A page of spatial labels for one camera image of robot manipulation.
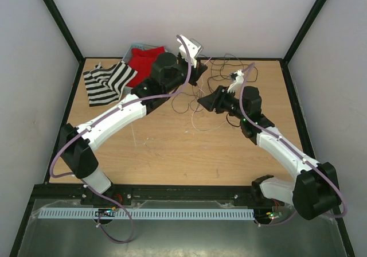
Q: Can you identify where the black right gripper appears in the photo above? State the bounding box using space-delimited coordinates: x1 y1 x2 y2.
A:
196 85 247 121

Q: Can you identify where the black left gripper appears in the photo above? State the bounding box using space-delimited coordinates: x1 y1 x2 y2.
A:
165 52 208 95

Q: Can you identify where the black thin wire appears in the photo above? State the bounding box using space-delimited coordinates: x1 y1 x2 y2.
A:
205 53 259 93

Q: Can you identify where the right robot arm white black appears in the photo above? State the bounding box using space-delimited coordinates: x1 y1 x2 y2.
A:
198 85 342 220

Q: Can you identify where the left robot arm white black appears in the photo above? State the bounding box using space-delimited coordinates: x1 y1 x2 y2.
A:
58 52 208 204

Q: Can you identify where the translucent white zip tie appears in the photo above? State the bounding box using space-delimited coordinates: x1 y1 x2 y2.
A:
131 124 137 147

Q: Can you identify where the red cloth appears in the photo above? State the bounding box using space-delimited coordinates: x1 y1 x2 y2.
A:
127 46 165 88

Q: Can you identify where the light blue plastic basket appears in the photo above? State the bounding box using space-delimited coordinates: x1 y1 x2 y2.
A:
122 42 156 65

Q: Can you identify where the black white striped cloth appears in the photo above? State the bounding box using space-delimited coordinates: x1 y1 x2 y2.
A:
83 60 138 107

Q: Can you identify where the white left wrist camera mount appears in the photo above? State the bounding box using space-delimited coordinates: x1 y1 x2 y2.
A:
177 34 203 68

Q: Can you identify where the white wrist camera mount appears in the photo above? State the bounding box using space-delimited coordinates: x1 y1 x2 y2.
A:
227 70 246 93
177 34 203 68

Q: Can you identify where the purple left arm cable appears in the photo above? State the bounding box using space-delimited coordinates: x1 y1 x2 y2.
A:
49 34 198 243

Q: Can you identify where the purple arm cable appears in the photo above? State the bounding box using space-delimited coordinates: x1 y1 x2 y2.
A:
239 62 349 228
49 34 198 243

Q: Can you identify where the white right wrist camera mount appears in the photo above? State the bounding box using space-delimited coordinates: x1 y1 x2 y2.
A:
227 70 246 93

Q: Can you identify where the light blue slotted cable duct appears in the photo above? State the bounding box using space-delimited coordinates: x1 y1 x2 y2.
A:
38 208 253 221

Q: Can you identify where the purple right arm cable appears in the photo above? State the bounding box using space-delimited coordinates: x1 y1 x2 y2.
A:
239 62 349 228

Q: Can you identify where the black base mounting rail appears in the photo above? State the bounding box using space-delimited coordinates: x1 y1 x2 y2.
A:
30 184 293 208

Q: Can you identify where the black cage frame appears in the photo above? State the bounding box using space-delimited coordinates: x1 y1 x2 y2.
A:
8 0 356 257

